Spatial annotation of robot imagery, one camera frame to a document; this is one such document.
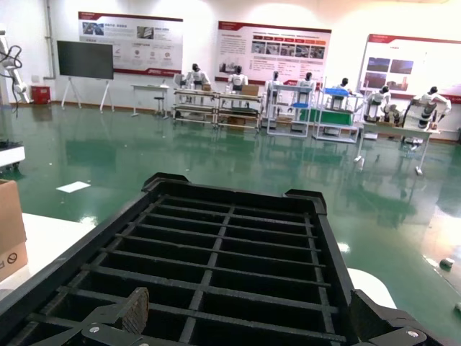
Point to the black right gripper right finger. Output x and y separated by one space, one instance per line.
381 324

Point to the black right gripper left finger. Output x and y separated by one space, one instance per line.
108 320

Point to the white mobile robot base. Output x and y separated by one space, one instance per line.
11 153

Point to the black slotted plastic container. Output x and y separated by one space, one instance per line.
212 259

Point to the brown cardboard box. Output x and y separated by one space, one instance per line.
11 230

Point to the red box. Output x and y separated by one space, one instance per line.
40 94

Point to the small grey floor object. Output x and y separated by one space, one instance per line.
448 263

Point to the long white table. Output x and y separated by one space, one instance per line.
396 130

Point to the white shelf rack green panel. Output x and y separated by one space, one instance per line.
333 117

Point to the black stool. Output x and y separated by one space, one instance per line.
159 99

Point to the white shelf rack blue tray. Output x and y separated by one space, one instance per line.
300 105

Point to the small white table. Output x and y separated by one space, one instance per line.
149 87

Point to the small brown carton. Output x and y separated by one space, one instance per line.
206 87

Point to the black display on white stand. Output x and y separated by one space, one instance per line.
85 59

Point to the large brown carton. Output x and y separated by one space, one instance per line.
250 90

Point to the metal frame roller workbench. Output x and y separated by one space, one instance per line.
194 108
238 110

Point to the wall poster with dark photos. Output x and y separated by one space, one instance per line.
399 61

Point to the wall poster with grey diagrams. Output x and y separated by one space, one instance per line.
147 47

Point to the wall poster with photo row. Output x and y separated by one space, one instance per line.
277 61

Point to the grey wall pipe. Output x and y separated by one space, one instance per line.
50 36

